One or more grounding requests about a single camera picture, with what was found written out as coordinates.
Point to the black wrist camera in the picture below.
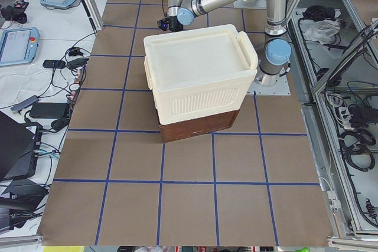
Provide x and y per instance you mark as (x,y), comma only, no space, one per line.
(163,24)

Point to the black power brick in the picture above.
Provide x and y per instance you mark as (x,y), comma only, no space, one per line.
(48,110)

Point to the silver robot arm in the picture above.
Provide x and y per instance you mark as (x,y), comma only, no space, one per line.
(275,63)

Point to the cream plastic storage box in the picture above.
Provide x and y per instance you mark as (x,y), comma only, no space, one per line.
(199,73)

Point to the crumpled white cloth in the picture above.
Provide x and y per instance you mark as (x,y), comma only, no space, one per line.
(322,31)

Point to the near blue teach pendant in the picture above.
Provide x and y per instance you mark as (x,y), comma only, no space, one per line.
(19,46)

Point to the dark wooden drawer cabinet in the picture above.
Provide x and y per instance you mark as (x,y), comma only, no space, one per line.
(196,127)

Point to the black laptop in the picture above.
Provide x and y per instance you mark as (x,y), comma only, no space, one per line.
(19,145)

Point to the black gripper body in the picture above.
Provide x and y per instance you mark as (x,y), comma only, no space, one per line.
(175,25)

